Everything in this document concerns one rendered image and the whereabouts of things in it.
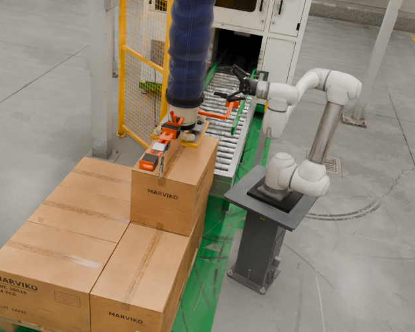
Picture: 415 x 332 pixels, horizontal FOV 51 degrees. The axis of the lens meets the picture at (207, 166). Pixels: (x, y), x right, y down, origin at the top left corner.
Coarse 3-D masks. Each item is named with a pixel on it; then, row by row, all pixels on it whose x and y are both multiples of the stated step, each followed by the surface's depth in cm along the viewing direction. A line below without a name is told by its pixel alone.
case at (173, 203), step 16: (176, 144) 287; (208, 144) 293; (160, 160) 269; (176, 160) 271; (192, 160) 274; (208, 160) 276; (144, 176) 257; (176, 176) 257; (192, 176) 259; (208, 176) 293; (144, 192) 264; (160, 192) 261; (176, 192) 258; (192, 192) 255; (208, 192) 313; (144, 208) 270; (160, 208) 267; (176, 208) 264; (192, 208) 261; (144, 224) 277; (160, 224) 274; (176, 224) 270; (192, 224) 274
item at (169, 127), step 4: (164, 124) 243; (168, 124) 245; (172, 124) 245; (176, 124) 244; (164, 128) 239; (168, 128) 238; (172, 128) 241; (176, 128) 242; (180, 128) 244; (168, 132) 239; (172, 132) 239; (176, 132) 238; (176, 136) 241
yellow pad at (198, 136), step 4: (196, 120) 280; (200, 124) 273; (204, 124) 276; (208, 124) 279; (204, 128) 273; (188, 132) 266; (192, 132) 261; (196, 132) 266; (200, 132) 267; (204, 132) 270; (196, 136) 262; (200, 136) 264; (184, 140) 257; (196, 140) 258; (200, 140) 262; (184, 144) 255; (188, 144) 255; (192, 144) 255; (196, 144) 255
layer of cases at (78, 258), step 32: (96, 160) 332; (64, 192) 295; (96, 192) 299; (128, 192) 303; (32, 224) 266; (64, 224) 269; (96, 224) 273; (128, 224) 277; (0, 256) 242; (32, 256) 244; (64, 256) 247; (96, 256) 250; (128, 256) 253; (160, 256) 256; (192, 256) 313; (0, 288) 242; (32, 288) 236; (64, 288) 230; (96, 288) 231; (128, 288) 234; (160, 288) 237; (32, 320) 252; (64, 320) 245; (96, 320) 239; (128, 320) 233; (160, 320) 227
